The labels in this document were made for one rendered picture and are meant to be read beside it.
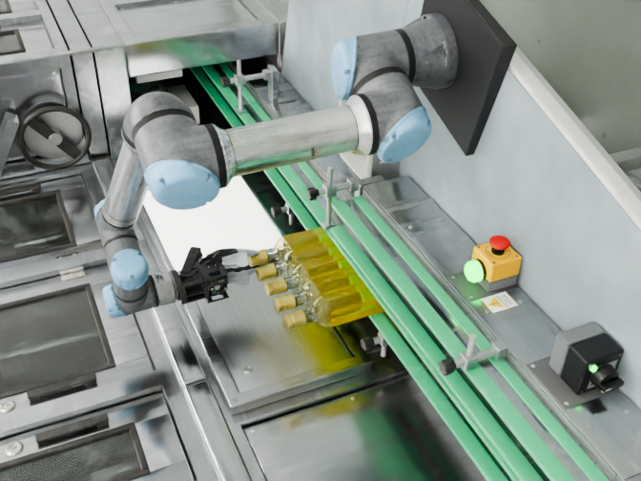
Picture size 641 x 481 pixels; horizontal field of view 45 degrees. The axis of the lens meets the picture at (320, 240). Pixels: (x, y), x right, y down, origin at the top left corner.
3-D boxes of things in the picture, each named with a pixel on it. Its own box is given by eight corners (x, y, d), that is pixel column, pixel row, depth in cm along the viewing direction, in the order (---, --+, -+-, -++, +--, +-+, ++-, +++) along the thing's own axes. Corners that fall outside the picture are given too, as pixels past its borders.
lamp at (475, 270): (472, 271, 157) (459, 275, 156) (475, 254, 154) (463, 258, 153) (485, 284, 154) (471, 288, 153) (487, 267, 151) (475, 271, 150)
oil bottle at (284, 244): (350, 236, 198) (271, 256, 191) (350, 218, 195) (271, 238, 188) (360, 248, 194) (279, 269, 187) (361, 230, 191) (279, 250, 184)
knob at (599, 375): (608, 379, 134) (621, 392, 131) (587, 386, 132) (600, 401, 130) (614, 360, 131) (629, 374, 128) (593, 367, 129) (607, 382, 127)
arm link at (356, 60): (390, 15, 154) (327, 27, 150) (418, 66, 148) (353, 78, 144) (378, 57, 164) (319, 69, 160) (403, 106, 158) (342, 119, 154)
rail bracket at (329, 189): (351, 217, 193) (305, 228, 189) (354, 158, 183) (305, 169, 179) (357, 223, 191) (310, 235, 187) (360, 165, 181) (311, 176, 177)
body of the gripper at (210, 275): (232, 298, 180) (181, 311, 176) (220, 276, 186) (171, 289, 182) (230, 272, 175) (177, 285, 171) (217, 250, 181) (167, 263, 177)
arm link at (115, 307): (109, 309, 166) (111, 325, 174) (159, 296, 170) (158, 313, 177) (99, 278, 170) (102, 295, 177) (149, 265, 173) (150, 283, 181)
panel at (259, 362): (240, 176, 243) (133, 198, 232) (240, 167, 241) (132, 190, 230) (372, 370, 178) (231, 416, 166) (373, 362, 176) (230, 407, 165)
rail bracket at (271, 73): (289, 99, 244) (220, 112, 236) (289, 48, 233) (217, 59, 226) (296, 106, 240) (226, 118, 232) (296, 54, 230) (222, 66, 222)
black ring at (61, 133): (93, 156, 246) (23, 169, 239) (82, 94, 233) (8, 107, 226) (96, 163, 243) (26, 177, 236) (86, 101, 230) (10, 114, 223)
